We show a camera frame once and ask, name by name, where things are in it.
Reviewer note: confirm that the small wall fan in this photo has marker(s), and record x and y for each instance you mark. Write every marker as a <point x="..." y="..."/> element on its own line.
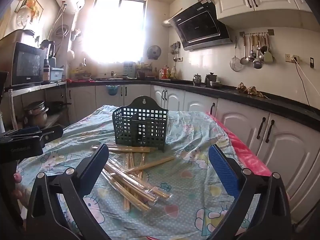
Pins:
<point x="153" y="52"/>

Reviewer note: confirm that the brown box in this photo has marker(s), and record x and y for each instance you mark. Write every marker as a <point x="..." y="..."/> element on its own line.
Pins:
<point x="15" y="37"/>

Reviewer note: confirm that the yellow oil bottle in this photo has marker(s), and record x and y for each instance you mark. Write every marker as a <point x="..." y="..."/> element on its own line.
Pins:
<point x="172" y="73"/>

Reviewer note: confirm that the blue-grey plastic box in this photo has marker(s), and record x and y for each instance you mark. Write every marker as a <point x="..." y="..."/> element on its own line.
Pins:
<point x="57" y="74"/>

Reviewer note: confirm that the black kitchen countertop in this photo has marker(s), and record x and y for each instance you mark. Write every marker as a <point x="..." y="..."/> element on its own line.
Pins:
<point x="275" y="102"/>

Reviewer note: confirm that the person's left hand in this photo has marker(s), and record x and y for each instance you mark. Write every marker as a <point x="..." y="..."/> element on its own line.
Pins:
<point x="18" y="178"/>

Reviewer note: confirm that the black microwave oven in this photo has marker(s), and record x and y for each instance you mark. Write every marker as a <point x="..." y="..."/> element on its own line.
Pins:
<point x="27" y="63"/>

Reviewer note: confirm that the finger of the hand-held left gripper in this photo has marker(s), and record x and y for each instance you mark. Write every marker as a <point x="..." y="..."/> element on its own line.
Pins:
<point x="51" y="133"/>
<point x="27" y="130"/>

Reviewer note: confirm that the cartoon printed tablecloth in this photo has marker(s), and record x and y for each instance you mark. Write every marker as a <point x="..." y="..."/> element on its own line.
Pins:
<point x="190" y="180"/>

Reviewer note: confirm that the steel spoon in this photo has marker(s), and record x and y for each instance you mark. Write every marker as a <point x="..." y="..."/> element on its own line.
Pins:
<point x="252" y="53"/>

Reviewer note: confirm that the steel kettle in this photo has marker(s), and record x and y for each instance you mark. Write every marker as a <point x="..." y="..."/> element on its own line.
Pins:
<point x="197" y="79"/>

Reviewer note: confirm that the wall utensil rail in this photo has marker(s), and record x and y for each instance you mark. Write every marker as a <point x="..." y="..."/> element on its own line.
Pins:
<point x="256" y="33"/>

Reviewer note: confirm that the black range hood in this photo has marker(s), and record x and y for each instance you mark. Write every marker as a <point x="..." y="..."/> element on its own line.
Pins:
<point x="200" y="27"/>

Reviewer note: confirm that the framed wall picture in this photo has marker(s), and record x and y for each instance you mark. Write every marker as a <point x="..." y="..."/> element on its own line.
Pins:
<point x="32" y="1"/>

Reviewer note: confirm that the green spatula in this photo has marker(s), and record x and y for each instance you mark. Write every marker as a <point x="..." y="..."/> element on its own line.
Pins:
<point x="269" y="57"/>

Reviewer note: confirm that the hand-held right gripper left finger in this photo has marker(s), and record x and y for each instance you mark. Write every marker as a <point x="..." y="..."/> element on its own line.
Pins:
<point x="93" y="170"/>

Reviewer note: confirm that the kitchen window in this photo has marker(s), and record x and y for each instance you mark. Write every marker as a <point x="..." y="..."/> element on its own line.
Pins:
<point x="120" y="30"/>

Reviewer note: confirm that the ginger roots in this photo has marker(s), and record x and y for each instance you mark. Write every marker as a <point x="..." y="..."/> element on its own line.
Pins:
<point x="250" y="89"/>

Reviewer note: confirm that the stainless steel pot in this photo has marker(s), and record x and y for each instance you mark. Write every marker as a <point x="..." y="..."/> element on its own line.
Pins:
<point x="37" y="115"/>

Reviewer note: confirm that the grey countertop organizer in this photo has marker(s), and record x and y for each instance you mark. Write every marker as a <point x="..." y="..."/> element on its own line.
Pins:
<point x="129" y="70"/>

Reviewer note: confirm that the large dark ladle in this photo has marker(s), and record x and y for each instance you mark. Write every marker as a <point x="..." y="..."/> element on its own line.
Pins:
<point x="257" y="64"/>

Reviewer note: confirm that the dark sauce bottle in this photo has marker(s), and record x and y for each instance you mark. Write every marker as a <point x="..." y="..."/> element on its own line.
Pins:
<point x="46" y="71"/>

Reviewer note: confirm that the wall power socket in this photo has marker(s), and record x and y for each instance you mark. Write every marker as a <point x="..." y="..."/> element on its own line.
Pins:
<point x="291" y="58"/>

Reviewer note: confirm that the red dish cloth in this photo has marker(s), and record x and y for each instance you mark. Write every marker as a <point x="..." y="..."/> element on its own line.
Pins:
<point x="80" y="80"/>

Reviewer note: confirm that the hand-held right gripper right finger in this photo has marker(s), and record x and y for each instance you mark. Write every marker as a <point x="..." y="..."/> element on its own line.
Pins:
<point x="223" y="170"/>

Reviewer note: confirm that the steel ladle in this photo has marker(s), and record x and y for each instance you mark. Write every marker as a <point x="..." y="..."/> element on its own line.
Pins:
<point x="244" y="60"/>

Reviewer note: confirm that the metal kitchen shelf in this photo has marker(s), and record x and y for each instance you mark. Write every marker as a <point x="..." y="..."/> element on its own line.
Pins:
<point x="37" y="86"/>

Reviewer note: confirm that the blue hanging bin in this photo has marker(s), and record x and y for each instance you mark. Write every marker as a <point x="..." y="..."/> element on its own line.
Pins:
<point x="112" y="90"/>

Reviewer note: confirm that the black blender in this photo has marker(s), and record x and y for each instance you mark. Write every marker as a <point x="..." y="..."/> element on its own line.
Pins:
<point x="47" y="48"/>

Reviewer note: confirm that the rack of seasoning jars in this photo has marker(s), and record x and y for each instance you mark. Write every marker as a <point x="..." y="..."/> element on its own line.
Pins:
<point x="143" y="71"/>

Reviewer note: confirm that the black lidded pot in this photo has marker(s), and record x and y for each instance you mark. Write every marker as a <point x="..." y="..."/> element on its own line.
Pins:
<point x="210" y="78"/>

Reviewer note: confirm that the green plastic utensil basket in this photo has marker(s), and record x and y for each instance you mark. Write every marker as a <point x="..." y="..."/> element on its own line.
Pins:
<point x="150" y="130"/>

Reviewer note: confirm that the black wok pan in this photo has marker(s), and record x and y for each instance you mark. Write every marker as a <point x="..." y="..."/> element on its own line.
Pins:
<point x="56" y="106"/>

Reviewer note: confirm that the red label oil bottle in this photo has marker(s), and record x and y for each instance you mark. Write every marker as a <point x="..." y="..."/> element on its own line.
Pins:
<point x="165" y="73"/>

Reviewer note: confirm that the small hanging utensil rack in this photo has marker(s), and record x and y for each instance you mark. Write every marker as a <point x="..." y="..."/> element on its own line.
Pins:
<point x="175" y="50"/>

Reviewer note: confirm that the metal bowl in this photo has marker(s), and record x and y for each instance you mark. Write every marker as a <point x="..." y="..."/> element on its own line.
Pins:
<point x="215" y="84"/>

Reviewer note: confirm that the pile of wooden chopsticks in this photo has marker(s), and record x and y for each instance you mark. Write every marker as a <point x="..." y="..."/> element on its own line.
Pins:
<point x="130" y="177"/>

